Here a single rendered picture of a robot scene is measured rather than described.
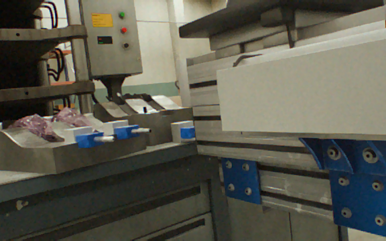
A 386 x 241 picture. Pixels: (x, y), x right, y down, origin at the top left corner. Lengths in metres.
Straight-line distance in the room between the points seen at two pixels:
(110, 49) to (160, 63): 7.28
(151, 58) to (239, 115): 8.68
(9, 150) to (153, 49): 8.30
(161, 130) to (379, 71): 0.77
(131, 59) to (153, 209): 1.11
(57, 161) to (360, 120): 0.60
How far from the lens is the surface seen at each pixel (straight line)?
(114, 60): 1.91
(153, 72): 9.01
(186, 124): 0.96
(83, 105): 1.69
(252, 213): 1.23
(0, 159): 0.97
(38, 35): 1.75
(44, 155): 0.79
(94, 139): 0.78
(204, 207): 1.09
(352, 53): 0.30
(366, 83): 0.29
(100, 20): 1.92
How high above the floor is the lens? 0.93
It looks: 4 degrees down
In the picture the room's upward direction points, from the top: 7 degrees counter-clockwise
